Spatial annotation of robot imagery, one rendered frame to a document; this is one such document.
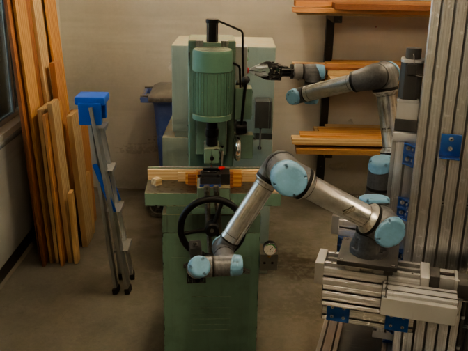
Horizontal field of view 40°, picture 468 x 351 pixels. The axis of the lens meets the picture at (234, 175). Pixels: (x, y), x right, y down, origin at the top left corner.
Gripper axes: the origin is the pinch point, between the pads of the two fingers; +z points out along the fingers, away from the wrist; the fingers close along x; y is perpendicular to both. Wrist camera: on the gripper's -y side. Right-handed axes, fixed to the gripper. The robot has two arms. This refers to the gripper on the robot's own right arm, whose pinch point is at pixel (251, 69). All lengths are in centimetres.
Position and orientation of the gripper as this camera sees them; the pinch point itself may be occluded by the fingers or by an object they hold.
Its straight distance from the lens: 318.0
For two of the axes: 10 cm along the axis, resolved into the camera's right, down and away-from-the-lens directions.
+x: -0.2, 9.4, 3.3
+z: -10.0, 0.0, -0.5
